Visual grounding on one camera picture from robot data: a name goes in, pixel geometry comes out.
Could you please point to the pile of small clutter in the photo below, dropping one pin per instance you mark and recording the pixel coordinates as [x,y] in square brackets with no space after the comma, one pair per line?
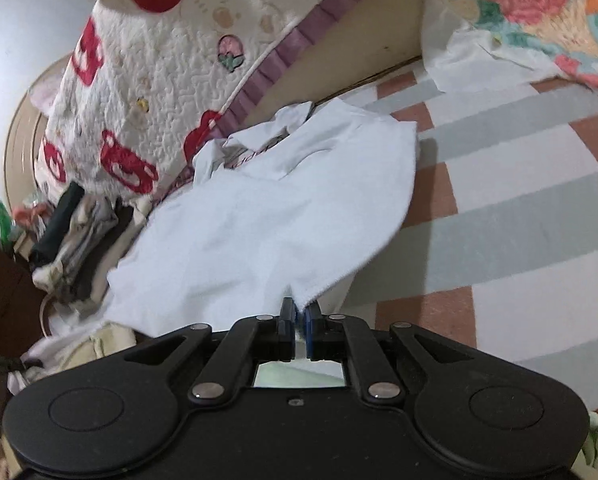
[9,220]

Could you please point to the white sweatshirt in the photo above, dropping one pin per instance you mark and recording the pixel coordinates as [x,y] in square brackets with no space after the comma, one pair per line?
[259,220]

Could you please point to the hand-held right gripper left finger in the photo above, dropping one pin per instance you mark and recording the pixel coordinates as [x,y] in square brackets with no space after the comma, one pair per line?
[289,317]

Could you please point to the light green blanket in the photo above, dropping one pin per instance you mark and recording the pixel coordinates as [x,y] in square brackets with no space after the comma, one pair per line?
[594,440]

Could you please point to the dark wooden cabinet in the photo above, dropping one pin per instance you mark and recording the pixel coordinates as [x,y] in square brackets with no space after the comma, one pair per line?
[4,300]

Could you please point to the cream bear print quilt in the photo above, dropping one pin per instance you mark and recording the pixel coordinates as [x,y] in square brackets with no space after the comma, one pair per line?
[154,85]

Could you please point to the round beige disc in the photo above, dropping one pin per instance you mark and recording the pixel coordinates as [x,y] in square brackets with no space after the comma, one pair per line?
[24,145]

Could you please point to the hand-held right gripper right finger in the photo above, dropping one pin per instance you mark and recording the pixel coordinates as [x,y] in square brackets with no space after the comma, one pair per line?
[310,325]

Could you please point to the stack of folded clothes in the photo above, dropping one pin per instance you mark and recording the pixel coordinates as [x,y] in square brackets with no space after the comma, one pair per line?
[74,240]

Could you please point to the beige bed base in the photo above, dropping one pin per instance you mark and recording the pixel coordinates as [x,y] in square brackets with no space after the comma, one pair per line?
[374,35]

